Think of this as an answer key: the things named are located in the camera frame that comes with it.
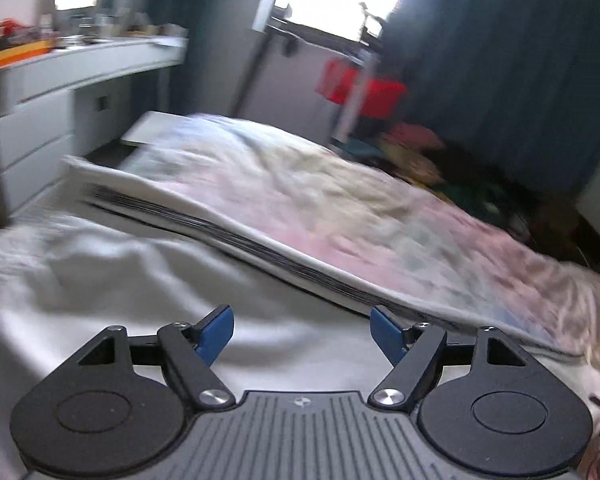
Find white hooded sweatshirt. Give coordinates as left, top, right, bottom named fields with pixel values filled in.
left=0, top=206, right=600, bottom=480

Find pile of assorted clothes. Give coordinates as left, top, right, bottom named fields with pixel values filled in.
left=341, top=122, right=600, bottom=274

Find pastel pink quilted blanket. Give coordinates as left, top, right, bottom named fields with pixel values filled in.
left=67, top=115, right=600, bottom=368

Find white desk with drawers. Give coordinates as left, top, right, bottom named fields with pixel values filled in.
left=0, top=36, right=187, bottom=221

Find dark teal curtain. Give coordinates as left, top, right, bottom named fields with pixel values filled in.
left=100, top=0, right=600, bottom=195

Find red cloth on stand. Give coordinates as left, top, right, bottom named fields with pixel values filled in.
left=316, top=58, right=407, bottom=119

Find orange tray with items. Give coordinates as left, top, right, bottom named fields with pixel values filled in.
left=0, top=18, right=55, bottom=68

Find bottles on desk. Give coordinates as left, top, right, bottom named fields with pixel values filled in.
left=38, top=8, right=188, bottom=49

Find silver tripod stand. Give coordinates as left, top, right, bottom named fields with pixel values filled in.
left=330, top=2, right=386, bottom=154

